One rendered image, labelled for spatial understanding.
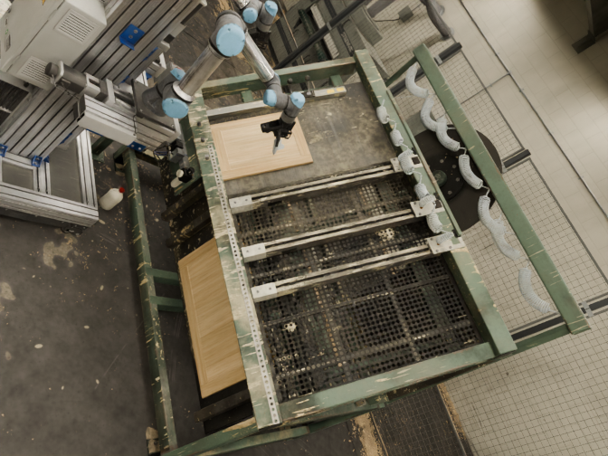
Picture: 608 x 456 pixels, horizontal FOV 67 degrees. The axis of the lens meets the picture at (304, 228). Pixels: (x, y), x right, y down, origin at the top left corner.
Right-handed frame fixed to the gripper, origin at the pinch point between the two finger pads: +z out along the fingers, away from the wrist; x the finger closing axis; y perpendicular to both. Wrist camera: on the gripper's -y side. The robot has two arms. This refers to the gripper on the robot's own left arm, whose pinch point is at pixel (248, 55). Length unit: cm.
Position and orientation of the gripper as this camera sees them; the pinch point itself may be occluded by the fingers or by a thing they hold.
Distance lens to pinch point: 298.6
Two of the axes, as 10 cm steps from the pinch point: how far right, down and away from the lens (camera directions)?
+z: -4.2, 5.2, 7.4
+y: 8.7, -0.2, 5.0
